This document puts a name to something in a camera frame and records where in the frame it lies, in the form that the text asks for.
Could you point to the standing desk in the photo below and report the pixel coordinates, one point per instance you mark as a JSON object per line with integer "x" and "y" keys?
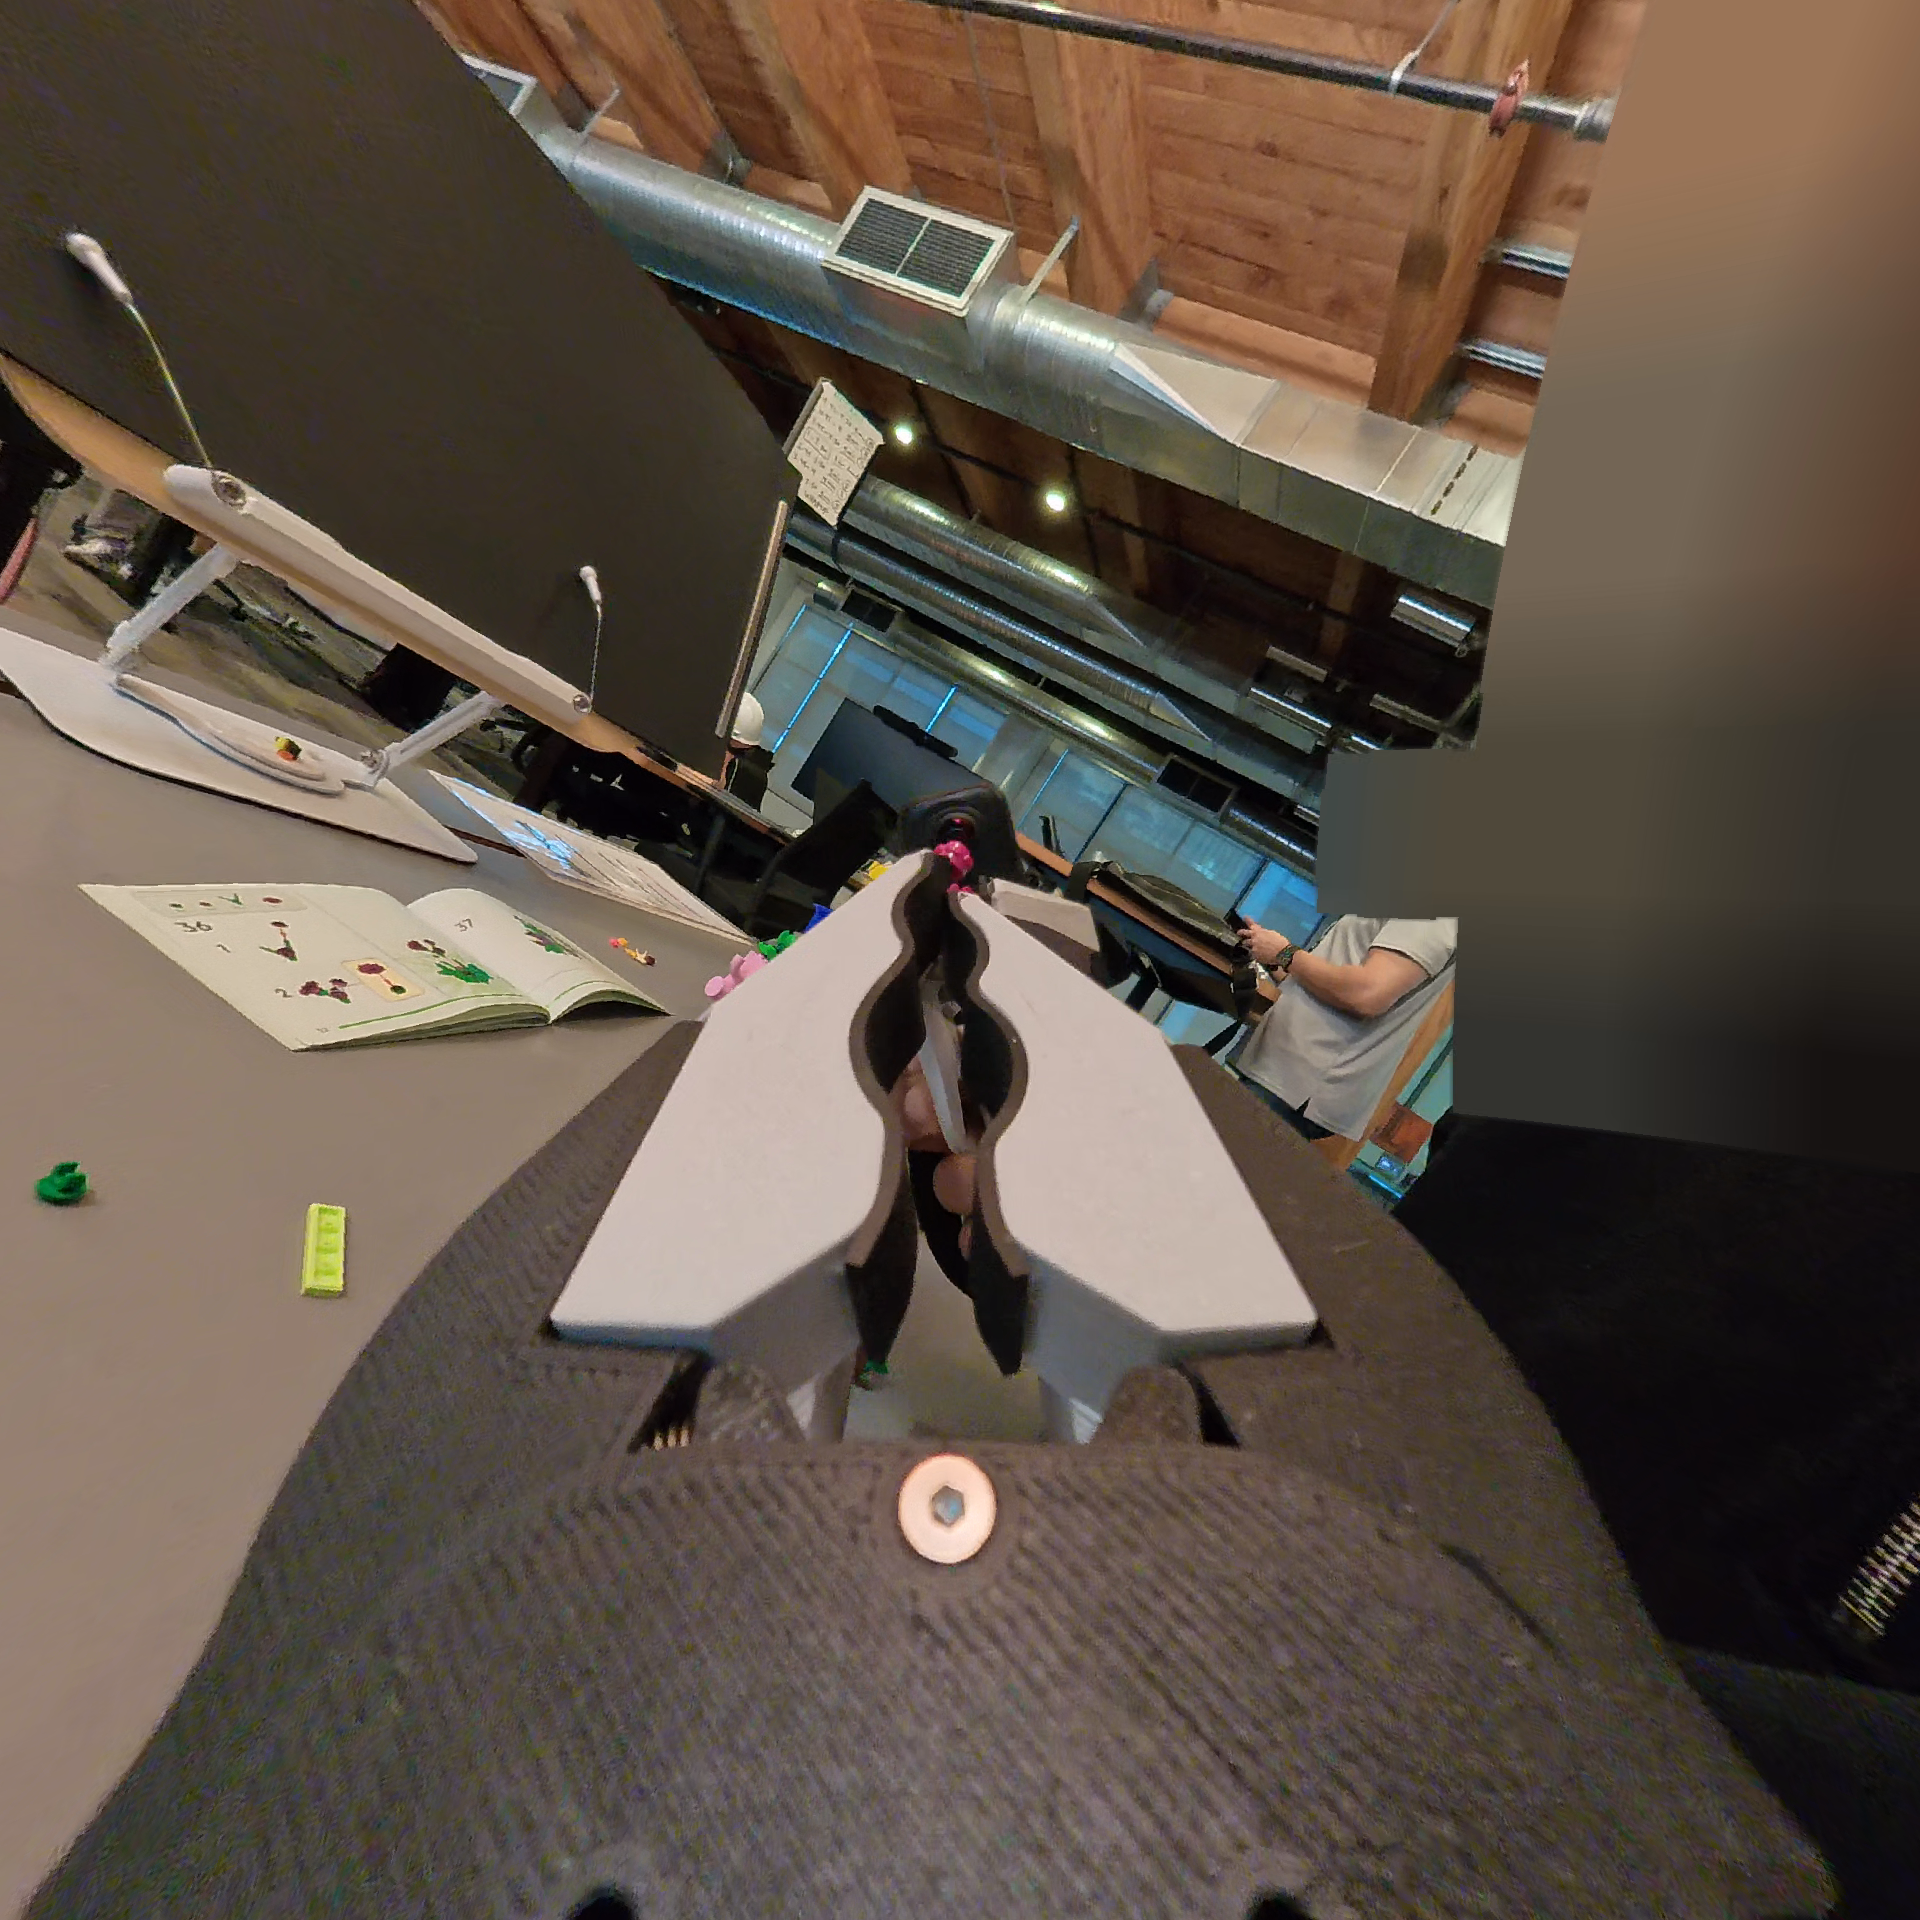
{"x": 1141, "y": 931}

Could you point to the person's right hand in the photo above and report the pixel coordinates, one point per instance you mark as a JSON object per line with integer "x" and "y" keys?
{"x": 949, "y": 1185}

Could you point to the black bag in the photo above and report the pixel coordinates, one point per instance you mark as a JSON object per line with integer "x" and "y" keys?
{"x": 1170, "y": 915}

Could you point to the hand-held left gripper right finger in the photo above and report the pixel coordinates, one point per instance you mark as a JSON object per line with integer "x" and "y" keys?
{"x": 1170, "y": 1201}

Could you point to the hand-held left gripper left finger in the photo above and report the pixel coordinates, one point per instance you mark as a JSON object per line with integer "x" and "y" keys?
{"x": 720, "y": 1185}

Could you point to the person's black jacket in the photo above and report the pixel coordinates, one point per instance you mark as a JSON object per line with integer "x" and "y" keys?
{"x": 1680, "y": 1350}

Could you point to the black television screen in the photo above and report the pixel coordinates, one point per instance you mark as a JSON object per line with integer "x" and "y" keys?
{"x": 869, "y": 757}

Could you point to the white hard hat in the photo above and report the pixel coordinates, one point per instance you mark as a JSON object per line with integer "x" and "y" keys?
{"x": 745, "y": 716}

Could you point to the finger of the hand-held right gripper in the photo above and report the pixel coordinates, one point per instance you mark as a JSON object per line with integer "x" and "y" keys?
{"x": 1060, "y": 912}

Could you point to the printed paper sheet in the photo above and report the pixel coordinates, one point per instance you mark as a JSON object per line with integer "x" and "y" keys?
{"x": 599, "y": 862}

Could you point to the black monitor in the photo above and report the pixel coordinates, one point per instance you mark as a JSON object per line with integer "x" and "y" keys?
{"x": 376, "y": 300}

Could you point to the black office chair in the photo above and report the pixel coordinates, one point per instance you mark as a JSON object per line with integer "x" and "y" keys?
{"x": 826, "y": 856}

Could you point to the open instruction booklet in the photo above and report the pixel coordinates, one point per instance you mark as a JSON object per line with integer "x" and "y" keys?
{"x": 346, "y": 961}

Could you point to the lime green flat toy plate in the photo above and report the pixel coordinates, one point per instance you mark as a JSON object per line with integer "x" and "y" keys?
{"x": 322, "y": 1249}

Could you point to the white paper sign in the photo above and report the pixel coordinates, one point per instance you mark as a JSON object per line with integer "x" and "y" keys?
{"x": 832, "y": 451}

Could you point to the small green round stud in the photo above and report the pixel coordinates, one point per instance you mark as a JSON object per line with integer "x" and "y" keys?
{"x": 60, "y": 1185}

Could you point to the pink toy pot with plant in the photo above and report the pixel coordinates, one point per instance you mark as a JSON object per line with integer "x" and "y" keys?
{"x": 744, "y": 975}

